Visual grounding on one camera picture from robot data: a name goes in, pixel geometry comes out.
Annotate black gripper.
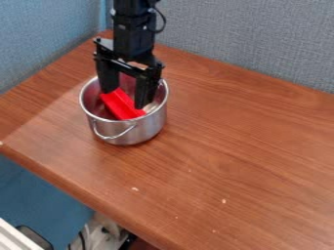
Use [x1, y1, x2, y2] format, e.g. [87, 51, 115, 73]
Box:
[94, 14, 163, 109]

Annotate red block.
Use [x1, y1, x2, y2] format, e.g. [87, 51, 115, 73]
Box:
[99, 88, 146, 120]

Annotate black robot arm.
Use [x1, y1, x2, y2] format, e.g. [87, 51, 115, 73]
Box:
[94, 0, 167, 109]

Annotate silver metal pot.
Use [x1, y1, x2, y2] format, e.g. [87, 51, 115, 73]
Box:
[79, 76, 170, 146]

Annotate black floor object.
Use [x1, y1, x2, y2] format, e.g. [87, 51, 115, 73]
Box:
[17, 225, 53, 250]

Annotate white plastic bag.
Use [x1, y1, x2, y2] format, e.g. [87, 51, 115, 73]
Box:
[66, 212, 130, 250]

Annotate white radiator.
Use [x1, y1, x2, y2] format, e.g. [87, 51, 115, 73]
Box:
[0, 218, 43, 250]

